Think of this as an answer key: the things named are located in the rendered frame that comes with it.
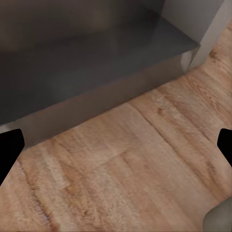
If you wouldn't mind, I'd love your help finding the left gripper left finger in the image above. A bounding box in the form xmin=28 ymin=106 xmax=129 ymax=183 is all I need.
xmin=0 ymin=129 xmax=25 ymax=185

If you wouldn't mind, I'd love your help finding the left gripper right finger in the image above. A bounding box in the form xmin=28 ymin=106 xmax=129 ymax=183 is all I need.
xmin=217 ymin=128 xmax=232 ymax=166

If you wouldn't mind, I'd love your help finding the trash can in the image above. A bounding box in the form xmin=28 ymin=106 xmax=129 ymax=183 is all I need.
xmin=203 ymin=196 xmax=232 ymax=232

